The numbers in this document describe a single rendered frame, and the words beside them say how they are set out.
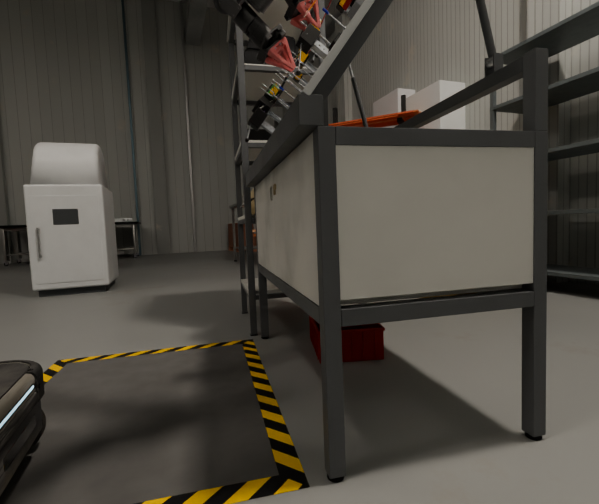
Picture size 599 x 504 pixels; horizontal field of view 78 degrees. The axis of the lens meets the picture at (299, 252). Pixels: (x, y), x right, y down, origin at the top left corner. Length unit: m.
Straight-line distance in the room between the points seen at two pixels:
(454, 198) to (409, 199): 0.12
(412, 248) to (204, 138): 9.81
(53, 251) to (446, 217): 3.82
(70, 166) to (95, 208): 0.50
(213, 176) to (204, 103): 1.90
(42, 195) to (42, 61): 7.15
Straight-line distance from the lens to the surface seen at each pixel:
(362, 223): 0.84
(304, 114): 0.83
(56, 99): 10.88
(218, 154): 10.49
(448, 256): 0.95
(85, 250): 4.22
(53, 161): 4.47
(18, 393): 1.12
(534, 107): 1.14
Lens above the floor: 0.59
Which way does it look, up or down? 4 degrees down
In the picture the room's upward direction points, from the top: 2 degrees counter-clockwise
